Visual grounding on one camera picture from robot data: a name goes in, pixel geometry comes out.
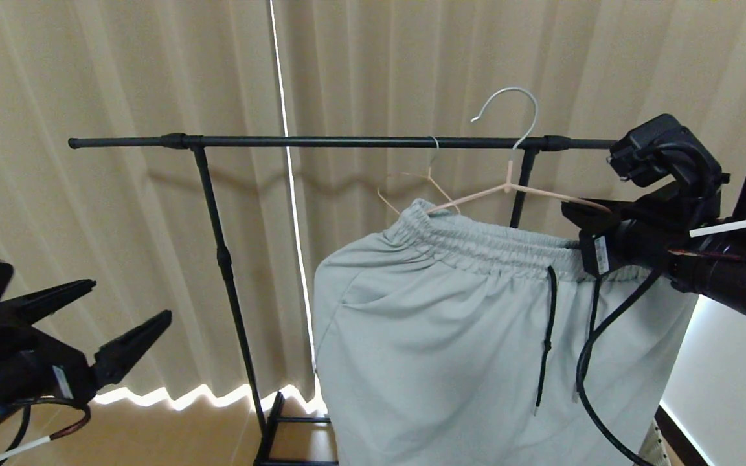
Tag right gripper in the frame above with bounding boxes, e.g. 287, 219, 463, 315
578, 219, 692, 287

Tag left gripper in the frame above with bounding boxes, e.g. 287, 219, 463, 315
0, 279, 174, 447

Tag pink clothes hanger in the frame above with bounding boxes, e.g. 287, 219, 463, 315
378, 136, 461, 217
425, 87, 613, 216

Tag pale grey shorts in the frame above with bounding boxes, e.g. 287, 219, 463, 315
313, 198, 699, 466

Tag white laundry basket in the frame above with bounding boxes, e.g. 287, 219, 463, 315
635, 419, 666, 466

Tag black clothes rack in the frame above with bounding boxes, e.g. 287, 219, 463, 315
67, 133, 620, 466

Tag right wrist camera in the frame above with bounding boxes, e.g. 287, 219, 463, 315
608, 113, 731, 224

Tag black cable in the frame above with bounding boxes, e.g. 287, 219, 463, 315
574, 267, 666, 466
0, 403, 32, 457

